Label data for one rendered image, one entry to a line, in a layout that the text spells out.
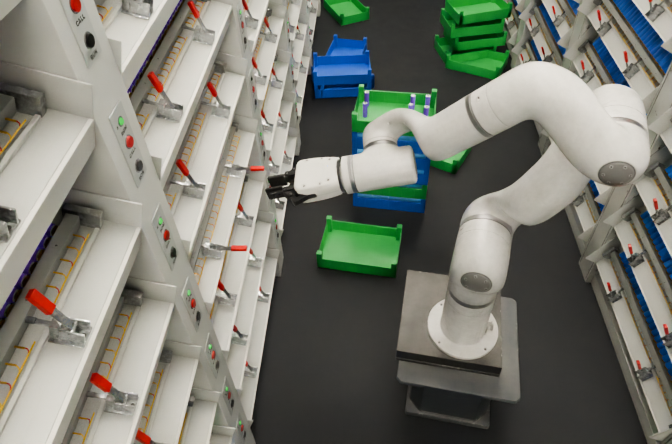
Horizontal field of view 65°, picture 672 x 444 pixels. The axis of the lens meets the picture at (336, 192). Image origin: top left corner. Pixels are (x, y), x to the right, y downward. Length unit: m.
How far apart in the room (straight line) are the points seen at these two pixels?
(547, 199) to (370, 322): 1.00
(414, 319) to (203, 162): 0.74
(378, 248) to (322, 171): 0.99
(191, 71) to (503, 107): 0.59
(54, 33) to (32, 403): 0.39
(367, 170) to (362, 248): 1.01
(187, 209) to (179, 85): 0.24
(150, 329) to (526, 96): 0.72
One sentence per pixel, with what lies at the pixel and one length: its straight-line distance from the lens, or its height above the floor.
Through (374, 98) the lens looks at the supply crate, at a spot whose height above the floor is 0.42.
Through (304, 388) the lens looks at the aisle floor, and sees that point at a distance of 1.81.
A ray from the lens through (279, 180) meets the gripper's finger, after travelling 1.22.
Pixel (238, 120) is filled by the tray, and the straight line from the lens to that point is 1.54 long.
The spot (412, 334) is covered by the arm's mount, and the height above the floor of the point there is 0.33.
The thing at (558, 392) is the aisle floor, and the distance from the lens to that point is 1.91.
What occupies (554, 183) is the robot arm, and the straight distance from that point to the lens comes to 1.07.
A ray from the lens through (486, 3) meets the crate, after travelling 3.32.
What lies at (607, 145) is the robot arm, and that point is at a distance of 0.94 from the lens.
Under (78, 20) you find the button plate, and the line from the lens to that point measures 0.68.
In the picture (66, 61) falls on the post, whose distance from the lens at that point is 0.66.
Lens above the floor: 1.63
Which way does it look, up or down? 45 degrees down
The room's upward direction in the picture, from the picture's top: 3 degrees counter-clockwise
